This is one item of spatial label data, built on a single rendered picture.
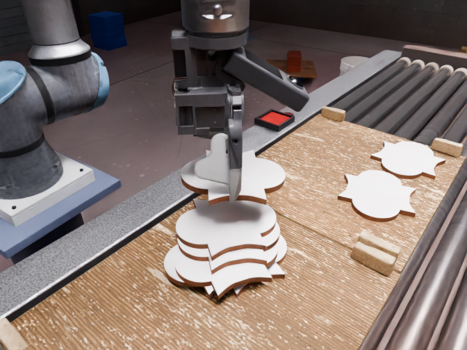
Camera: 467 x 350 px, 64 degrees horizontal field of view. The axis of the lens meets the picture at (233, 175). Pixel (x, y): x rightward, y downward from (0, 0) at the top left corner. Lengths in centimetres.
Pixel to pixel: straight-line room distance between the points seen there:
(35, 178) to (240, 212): 44
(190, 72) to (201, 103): 4
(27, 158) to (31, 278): 27
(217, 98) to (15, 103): 44
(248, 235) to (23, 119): 48
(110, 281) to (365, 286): 35
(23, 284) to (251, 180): 36
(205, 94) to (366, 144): 53
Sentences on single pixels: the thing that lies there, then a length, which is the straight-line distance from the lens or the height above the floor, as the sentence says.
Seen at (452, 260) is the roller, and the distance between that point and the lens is 68.
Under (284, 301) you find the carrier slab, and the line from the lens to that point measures 53.
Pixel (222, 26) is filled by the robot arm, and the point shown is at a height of 126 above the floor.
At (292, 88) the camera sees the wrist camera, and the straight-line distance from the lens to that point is 47.
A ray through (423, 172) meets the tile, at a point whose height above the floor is 94.
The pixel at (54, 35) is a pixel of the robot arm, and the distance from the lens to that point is 81.
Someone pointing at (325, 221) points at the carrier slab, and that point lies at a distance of 65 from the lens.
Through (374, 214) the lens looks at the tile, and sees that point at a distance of 67.
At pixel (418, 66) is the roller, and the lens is 159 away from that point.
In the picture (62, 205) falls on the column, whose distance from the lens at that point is 85.
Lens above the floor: 135
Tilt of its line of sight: 34 degrees down
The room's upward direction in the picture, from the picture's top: straight up
